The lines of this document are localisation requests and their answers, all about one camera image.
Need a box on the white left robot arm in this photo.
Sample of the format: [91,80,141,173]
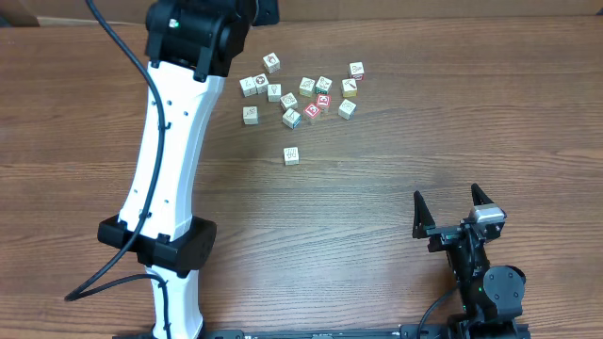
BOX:
[97,0,280,338]

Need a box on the blue sided picture block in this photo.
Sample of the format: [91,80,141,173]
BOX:
[282,108,302,129]

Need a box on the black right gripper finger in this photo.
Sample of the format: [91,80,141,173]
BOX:
[413,190,436,231]
[471,183,493,206]

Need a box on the turtle picture block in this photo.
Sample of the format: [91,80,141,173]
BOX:
[299,77,316,97]

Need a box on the ice cream picture block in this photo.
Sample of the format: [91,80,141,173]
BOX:
[268,84,282,103]

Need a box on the green sided picture block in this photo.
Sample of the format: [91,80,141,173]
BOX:
[242,106,259,125]

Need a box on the upper red letter block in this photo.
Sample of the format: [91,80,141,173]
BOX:
[316,93,332,113]

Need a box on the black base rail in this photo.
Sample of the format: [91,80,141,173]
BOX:
[112,325,531,339]

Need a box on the giraffe picture block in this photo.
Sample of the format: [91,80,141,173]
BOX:
[239,76,257,97]

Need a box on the soccer ball picture block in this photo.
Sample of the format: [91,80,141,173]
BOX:
[253,73,269,94]

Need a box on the hammer picture yellow block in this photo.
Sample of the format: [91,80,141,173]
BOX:
[341,78,358,98]

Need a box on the line drawing wooden block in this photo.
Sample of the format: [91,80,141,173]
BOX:
[284,147,300,166]

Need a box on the lower red letter block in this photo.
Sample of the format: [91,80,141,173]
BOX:
[303,103,321,124]

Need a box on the face picture block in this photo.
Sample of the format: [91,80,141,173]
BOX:
[263,53,281,73]

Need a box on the red letter block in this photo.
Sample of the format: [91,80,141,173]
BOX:
[303,103,321,124]
[316,93,332,113]

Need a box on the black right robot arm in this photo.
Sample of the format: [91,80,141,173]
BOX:
[412,184,531,339]

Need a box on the pretzel picture block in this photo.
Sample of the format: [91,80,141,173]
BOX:
[338,99,357,120]

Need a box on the snail picture block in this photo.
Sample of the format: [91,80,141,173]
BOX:
[280,92,298,111]

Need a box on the tree picture red block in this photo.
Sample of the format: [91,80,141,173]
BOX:
[349,61,365,81]

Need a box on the dog picture green block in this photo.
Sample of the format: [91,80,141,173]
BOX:
[315,76,333,94]

